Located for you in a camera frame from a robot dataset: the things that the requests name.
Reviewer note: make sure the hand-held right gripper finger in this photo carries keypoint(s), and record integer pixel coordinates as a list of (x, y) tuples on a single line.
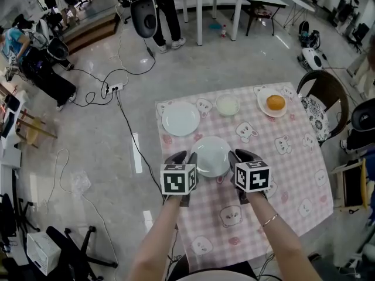
[(247, 155), (232, 160)]

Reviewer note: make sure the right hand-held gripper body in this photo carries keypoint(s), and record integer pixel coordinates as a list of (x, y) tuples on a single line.
[(253, 176)]

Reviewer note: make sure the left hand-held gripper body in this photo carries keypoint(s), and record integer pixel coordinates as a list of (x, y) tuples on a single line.
[(175, 178)]

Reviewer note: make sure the large white plate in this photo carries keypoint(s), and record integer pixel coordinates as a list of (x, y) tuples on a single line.
[(180, 118), (211, 157)]

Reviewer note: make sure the small white plate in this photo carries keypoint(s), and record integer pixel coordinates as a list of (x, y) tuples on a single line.
[(263, 105)]

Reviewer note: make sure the person's left forearm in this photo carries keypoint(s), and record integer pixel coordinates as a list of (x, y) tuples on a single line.
[(158, 239)]

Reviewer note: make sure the person's right forearm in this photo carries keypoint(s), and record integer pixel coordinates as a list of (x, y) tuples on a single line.
[(278, 244)]

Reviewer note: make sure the pink checked tablecloth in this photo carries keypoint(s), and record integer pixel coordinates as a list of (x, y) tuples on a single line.
[(293, 168)]

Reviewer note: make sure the white bowl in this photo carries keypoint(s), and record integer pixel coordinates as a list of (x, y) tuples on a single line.
[(227, 104)]

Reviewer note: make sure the orange round bun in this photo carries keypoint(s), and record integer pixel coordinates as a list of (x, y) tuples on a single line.
[(275, 102)]

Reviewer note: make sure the floral seat cushion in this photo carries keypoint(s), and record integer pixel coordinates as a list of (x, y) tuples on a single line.
[(316, 119)]

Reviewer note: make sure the white power strip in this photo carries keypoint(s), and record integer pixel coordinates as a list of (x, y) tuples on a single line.
[(115, 88)]

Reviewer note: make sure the clear plastic bag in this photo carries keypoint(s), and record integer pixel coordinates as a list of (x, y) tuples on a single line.
[(80, 181)]

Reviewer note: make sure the brown wicker chair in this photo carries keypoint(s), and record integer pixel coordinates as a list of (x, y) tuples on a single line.
[(328, 86)]

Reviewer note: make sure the person's white shirt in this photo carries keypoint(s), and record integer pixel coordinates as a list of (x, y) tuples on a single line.
[(216, 276)]

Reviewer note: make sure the white floor robot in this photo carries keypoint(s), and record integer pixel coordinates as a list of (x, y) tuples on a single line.
[(313, 58)]

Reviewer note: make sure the black office chair base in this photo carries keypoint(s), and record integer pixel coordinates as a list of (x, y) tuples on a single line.
[(82, 256)]

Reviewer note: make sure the small plastic bottle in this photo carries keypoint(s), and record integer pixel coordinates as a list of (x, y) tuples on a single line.
[(224, 31)]

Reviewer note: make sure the dark wooden chair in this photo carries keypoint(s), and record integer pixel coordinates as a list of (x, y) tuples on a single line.
[(260, 12)]

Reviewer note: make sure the wooden stool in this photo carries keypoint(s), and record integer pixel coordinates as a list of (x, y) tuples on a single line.
[(35, 127)]

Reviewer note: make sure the black and white robot shell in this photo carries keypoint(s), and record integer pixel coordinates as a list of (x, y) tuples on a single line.
[(143, 13)]

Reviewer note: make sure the white storage basket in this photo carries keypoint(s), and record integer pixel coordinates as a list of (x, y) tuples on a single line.
[(41, 252)]

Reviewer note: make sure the white round side table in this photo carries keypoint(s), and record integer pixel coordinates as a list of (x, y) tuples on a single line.
[(301, 4)]

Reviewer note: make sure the light wooden frame chair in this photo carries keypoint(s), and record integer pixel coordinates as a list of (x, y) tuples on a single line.
[(363, 183)]

